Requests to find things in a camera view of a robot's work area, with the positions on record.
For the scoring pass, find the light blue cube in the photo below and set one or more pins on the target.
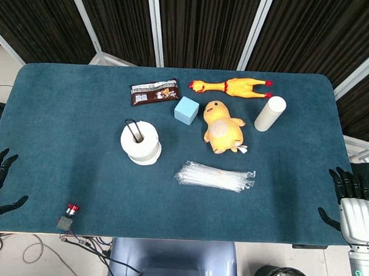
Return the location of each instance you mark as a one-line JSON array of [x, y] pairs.
[[186, 110]]

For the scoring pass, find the white paper towel roll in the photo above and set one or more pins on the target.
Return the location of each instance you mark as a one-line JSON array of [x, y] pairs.
[[141, 142]]

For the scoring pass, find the brown snack packet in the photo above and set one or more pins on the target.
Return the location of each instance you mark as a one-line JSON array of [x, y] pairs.
[[154, 93]]

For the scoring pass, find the bundle of wrapped straws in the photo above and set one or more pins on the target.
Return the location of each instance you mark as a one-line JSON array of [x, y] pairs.
[[215, 177]]

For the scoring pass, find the blue table mat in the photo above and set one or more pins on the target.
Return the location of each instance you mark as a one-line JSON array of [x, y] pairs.
[[80, 170]]

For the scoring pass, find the white partition frame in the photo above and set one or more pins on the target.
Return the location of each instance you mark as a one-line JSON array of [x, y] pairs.
[[158, 28]]

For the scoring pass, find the blue plastic chair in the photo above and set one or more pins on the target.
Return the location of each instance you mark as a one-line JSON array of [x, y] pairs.
[[172, 261]]

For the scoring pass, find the yellow plush duck toy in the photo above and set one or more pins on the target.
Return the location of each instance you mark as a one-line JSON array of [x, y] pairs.
[[222, 127]]

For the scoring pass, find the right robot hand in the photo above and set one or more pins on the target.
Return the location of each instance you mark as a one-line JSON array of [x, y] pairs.
[[357, 210]]

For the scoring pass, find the black metal roll stand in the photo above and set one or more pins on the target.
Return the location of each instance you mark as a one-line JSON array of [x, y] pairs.
[[134, 129]]

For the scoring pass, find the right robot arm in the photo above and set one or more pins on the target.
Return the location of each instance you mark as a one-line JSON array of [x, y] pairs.
[[363, 265]]

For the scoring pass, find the red emergency stop button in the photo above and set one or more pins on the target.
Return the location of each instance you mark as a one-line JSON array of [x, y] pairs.
[[68, 218]]

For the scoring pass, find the yellow rubber chicken toy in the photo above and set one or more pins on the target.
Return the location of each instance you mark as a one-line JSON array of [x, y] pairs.
[[234, 86]]

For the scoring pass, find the white cylindrical bottle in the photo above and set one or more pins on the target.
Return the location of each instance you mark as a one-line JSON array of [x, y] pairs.
[[270, 113]]

